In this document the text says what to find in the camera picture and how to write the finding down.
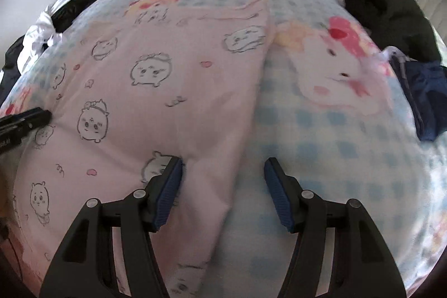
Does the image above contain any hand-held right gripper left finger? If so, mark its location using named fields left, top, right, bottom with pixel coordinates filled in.
left=39, top=156, right=183, bottom=298

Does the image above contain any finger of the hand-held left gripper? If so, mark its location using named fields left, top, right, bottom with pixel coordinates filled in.
left=0, top=108, right=53, bottom=135

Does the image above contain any navy garment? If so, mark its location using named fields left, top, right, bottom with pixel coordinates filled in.
left=389, top=54, right=447, bottom=142

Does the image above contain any pink cartoon print garment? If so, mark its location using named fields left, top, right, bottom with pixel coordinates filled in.
left=14, top=1, right=277, bottom=298

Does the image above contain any black garment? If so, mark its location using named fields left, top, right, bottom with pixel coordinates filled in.
left=340, top=0, right=443, bottom=63

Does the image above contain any blue checked cartoon blanket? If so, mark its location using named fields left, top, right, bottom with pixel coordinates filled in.
left=0, top=0, right=447, bottom=298

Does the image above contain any black cloth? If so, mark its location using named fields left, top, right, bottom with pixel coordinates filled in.
left=51, top=0, right=103, bottom=33

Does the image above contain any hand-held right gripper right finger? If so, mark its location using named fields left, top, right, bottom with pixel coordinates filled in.
left=264, top=157, right=407, bottom=298

